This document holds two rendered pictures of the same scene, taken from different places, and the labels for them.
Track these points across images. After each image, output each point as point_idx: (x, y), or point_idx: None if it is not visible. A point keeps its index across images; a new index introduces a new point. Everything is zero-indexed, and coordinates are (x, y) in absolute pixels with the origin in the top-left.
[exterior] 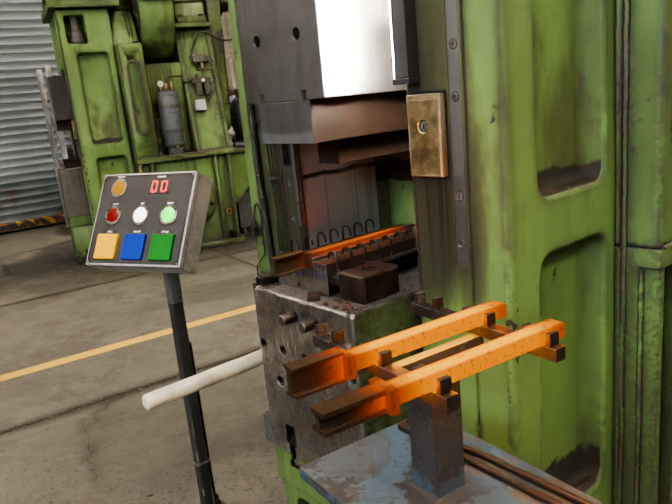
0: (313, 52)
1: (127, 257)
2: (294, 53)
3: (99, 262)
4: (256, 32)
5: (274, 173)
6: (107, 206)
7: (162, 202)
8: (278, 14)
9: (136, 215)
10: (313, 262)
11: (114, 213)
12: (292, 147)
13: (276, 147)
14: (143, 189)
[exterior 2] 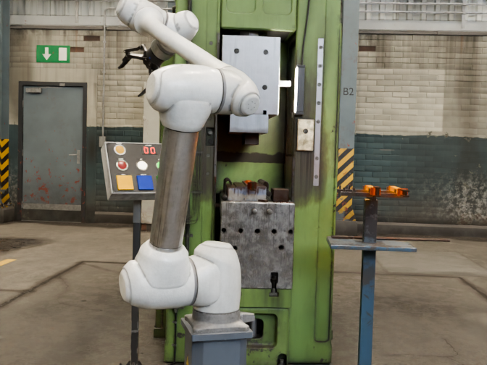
0: (275, 96)
1: (144, 188)
2: (261, 95)
3: (122, 192)
4: None
5: (198, 150)
6: (114, 160)
7: (154, 158)
8: (254, 77)
9: (140, 165)
10: (257, 186)
11: (123, 164)
12: (217, 137)
13: (202, 136)
14: (138, 151)
